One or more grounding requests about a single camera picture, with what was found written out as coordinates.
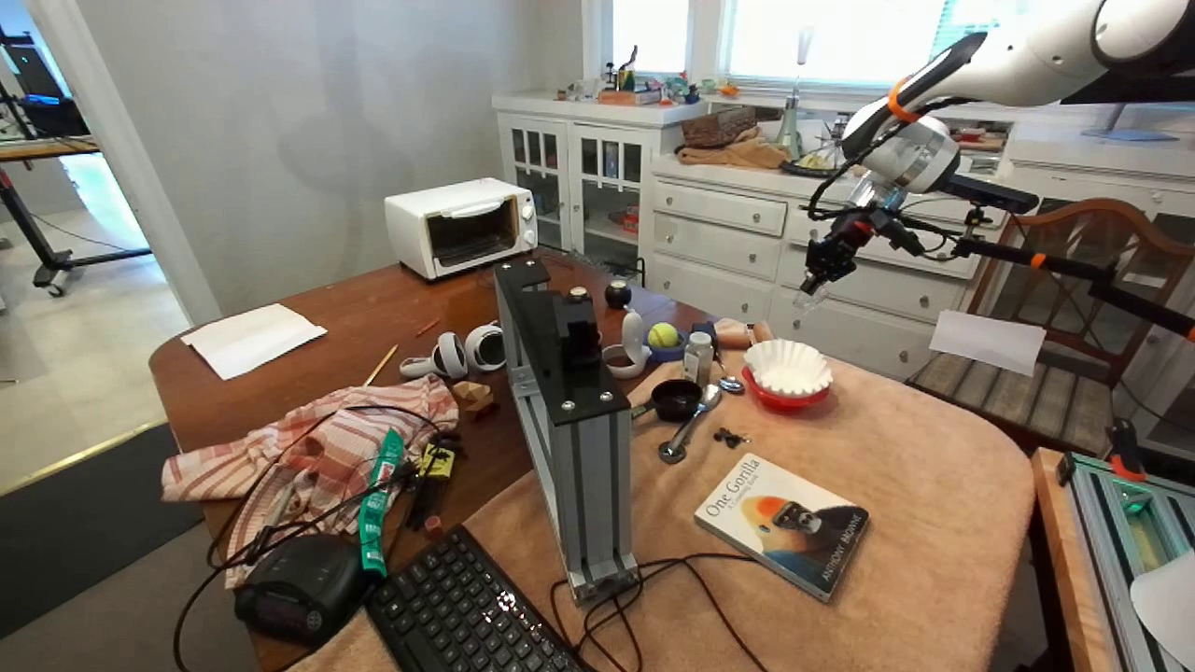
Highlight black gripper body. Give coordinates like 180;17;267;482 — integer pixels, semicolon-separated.
804;205;884;278

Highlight white drawer dresser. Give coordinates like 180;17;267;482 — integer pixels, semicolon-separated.
643;157;1195;393

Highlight dark plate with fruit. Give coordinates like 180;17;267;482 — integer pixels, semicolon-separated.
777;143;858;182

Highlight white paper coffee filter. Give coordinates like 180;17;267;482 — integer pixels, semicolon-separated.
741;337;842;404

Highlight red bowl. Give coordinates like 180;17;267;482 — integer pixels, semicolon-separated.
741;367;838;421

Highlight tall clear glass vase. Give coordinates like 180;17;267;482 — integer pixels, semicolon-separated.
772;25;811;161

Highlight yellow tennis ball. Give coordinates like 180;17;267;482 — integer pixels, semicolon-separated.
643;319;687;358

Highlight brown woven basket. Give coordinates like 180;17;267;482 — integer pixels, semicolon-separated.
676;101;766;154

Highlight white paper on chair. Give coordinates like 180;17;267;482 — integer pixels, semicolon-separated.
928;307;1051;380

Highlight metal spoon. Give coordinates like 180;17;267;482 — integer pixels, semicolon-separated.
654;377;748;469

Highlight black capped bottle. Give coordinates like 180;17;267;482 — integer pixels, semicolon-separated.
602;278;640;346

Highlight beige towel table cover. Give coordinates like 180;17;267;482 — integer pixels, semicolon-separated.
283;351;1043;672

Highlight paperback book with bird cover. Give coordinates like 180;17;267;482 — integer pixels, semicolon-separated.
690;447;877;609

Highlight dark wooden slatted chair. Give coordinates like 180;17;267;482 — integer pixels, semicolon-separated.
912;193;1195;460

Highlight white headphones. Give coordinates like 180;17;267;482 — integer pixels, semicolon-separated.
396;319;513;383

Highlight small brown round object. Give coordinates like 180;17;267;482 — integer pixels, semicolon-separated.
450;377;502;419

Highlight white toaster oven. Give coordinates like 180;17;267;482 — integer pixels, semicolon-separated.
380;173;541;289

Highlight wooden robot cart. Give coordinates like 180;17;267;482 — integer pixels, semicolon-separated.
1027;446;1127;672

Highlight yellow black small tool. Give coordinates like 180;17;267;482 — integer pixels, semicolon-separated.
414;441;461;484

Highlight thin wooden stick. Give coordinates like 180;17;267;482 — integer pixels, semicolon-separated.
359;340;404;393

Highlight black computer keyboard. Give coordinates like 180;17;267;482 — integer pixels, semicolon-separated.
359;521;589;672

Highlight red striped cloth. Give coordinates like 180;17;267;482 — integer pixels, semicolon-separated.
156;377;467;591

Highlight white paper sheet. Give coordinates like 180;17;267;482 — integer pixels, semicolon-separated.
176;299;331;383

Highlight black desk stand leg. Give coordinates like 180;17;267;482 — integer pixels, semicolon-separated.
0;131;156;302

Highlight dark floor mat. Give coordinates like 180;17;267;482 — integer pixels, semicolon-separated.
0;419;218;642

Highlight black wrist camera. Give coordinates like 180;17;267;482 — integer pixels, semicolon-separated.
935;173;1045;217

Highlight black camera boom rod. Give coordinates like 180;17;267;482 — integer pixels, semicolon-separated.
920;217;1195;342

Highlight aluminium profile frame stand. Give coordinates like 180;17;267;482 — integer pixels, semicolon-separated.
491;251;643;609

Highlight black keyboard cable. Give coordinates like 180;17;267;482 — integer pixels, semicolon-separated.
547;549;772;672

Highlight aluminium robot mount platform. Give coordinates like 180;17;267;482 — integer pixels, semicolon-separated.
1057;447;1195;672

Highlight green handled tool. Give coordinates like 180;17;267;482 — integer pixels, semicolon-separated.
351;427;414;580

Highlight black looped cable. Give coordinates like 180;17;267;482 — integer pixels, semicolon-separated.
168;401;456;672

